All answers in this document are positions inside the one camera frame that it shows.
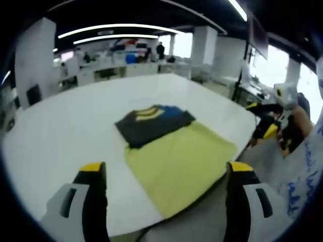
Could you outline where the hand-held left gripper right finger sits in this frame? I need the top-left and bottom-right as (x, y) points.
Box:
(226, 161), (296, 242)

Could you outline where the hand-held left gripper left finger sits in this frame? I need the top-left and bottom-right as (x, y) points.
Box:
(41, 161), (111, 242)

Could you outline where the yellow blue grey garment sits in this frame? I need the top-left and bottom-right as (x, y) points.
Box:
(115, 103), (237, 219)

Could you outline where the person's right hand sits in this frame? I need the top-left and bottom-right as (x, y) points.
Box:
(287, 104), (302, 119)

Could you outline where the person in white shirt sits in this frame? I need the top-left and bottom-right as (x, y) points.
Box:
(275, 126), (323, 222)

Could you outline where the hanging dark screen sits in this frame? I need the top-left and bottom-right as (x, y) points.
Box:
(248, 15), (270, 61)

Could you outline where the narrow white column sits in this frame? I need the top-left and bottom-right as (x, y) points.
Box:
(193, 25), (218, 66)

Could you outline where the black cabinet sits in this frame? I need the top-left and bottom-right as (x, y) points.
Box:
(26, 84), (42, 106)

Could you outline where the white cabinet desk row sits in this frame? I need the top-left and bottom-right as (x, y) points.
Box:
(59, 60), (192, 86)

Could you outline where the wide white pillar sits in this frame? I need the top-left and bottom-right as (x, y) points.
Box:
(14, 17), (57, 109)

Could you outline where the striped wall banner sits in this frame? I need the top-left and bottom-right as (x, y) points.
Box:
(111, 37), (142, 50)

